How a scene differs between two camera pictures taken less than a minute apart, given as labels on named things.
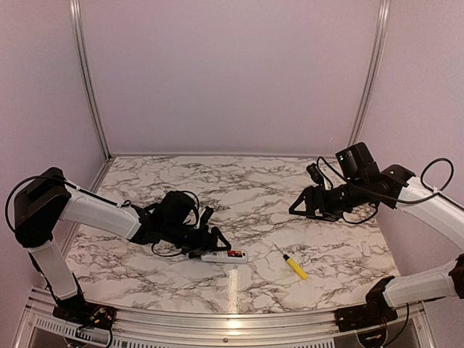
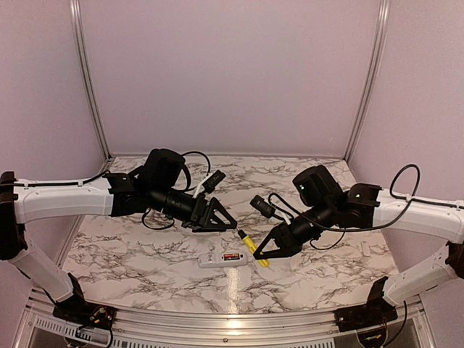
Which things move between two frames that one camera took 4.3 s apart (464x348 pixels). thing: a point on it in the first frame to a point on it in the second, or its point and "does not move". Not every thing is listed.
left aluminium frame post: x=76 y=25 does not move
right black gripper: x=311 y=193 to x=288 y=243
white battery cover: x=365 y=249 does not move
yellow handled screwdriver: x=294 y=265 to x=251 y=246
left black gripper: x=203 y=246 to x=202 y=214
